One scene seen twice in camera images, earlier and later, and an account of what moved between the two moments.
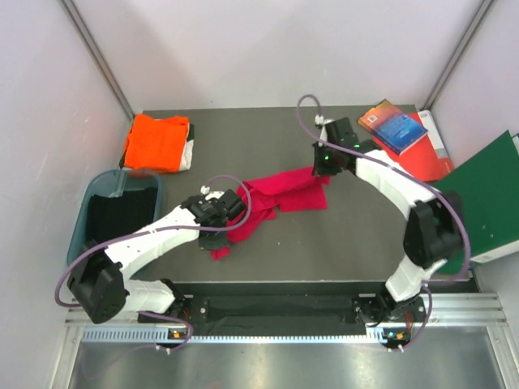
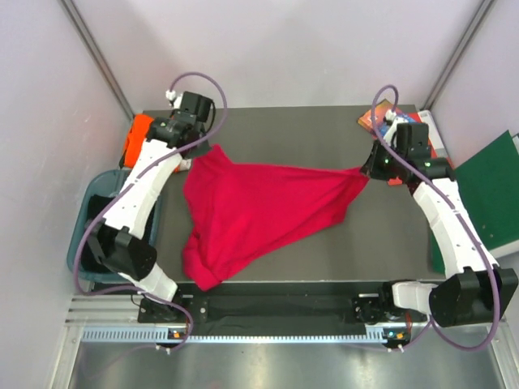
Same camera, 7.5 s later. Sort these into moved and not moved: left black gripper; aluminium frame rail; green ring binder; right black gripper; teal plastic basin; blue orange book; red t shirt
Moved: left black gripper; right black gripper; red t shirt
Not moved: aluminium frame rail; teal plastic basin; green ring binder; blue orange book
